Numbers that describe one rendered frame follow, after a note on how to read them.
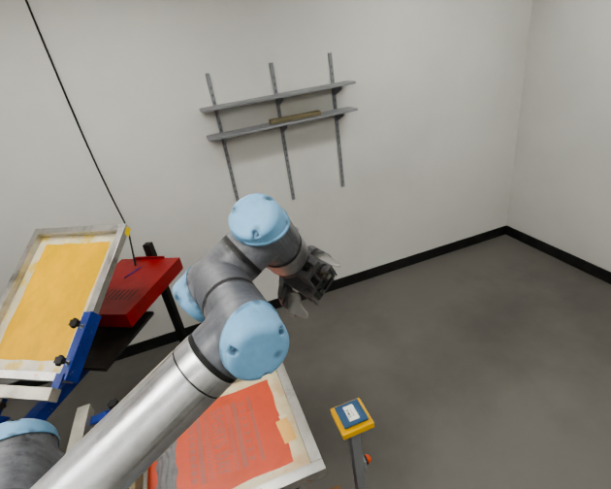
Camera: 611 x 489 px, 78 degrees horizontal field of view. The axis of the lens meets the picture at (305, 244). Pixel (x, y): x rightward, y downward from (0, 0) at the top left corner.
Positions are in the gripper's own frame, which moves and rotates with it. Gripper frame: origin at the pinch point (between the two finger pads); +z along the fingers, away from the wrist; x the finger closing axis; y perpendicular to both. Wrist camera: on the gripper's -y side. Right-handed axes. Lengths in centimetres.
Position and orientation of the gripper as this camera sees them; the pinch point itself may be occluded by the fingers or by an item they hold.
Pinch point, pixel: (309, 286)
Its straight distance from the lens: 82.3
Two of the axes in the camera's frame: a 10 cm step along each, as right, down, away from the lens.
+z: 2.8, 4.0, 8.7
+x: 5.5, -8.1, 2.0
